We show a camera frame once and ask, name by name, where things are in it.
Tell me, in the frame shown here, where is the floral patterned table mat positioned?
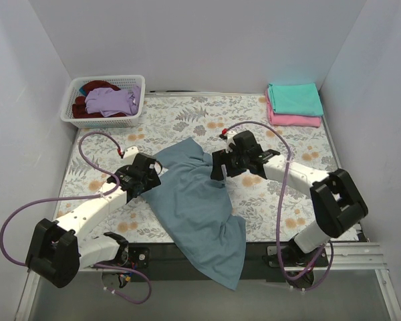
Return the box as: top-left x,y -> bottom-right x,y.
62,95 -> 338,241

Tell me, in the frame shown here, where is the folded teal t-shirt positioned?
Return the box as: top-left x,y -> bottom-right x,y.
267,83 -> 323,117

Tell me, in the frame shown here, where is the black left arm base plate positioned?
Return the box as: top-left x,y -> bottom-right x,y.
118,245 -> 150,270

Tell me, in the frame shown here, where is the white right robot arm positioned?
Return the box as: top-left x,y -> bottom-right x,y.
211,130 -> 368,263

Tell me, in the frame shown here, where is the dark red garment in basket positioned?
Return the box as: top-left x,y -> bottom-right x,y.
72,80 -> 120,118

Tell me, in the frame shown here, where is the white plastic laundry basket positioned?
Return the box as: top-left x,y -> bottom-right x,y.
61,75 -> 146,129

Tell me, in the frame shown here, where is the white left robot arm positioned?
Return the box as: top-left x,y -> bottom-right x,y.
25,147 -> 160,288

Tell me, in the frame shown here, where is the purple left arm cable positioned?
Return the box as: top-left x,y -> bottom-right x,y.
0,132 -> 152,304

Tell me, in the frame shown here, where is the blue-grey t-shirt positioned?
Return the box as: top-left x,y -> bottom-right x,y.
142,138 -> 246,290

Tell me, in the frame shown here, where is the lilac t-shirt in basket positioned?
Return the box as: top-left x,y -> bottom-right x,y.
85,86 -> 142,118

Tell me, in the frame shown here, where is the aluminium front frame rail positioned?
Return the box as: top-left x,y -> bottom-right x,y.
280,243 -> 388,271

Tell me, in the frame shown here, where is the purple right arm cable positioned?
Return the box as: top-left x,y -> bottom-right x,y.
224,120 -> 335,293

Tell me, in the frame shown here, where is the folded pink t-shirt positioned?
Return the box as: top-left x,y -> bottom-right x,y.
265,90 -> 321,128

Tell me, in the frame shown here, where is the teal garment in basket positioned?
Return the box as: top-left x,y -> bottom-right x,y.
79,86 -> 87,96

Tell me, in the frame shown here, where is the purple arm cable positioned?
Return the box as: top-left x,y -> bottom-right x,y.
0,132 -> 152,304
224,120 -> 335,293

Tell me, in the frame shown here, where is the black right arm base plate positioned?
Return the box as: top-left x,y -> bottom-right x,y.
262,244 -> 329,268

